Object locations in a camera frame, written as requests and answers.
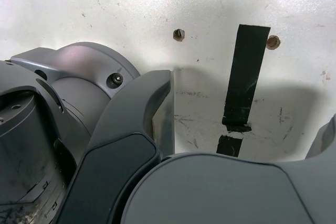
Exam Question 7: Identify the black tape strip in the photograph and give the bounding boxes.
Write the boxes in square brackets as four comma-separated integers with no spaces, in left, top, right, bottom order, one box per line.
[216,24,271,161]

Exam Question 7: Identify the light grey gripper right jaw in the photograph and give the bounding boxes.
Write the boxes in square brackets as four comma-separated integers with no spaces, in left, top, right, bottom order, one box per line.
[120,113,336,224]

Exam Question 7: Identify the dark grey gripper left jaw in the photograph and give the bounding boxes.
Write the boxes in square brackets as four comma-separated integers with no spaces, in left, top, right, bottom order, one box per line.
[54,69,175,224]

